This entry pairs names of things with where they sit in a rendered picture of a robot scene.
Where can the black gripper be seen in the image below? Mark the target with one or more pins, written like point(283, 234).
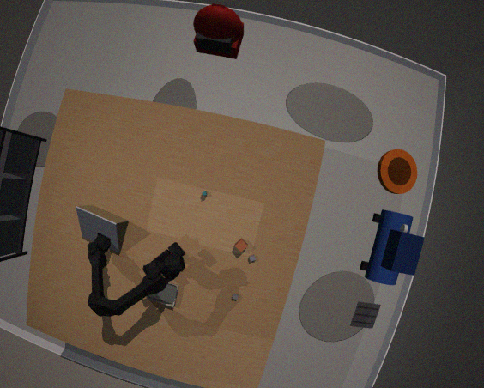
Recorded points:
point(174, 249)

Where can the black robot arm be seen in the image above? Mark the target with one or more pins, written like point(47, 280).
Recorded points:
point(152, 283)

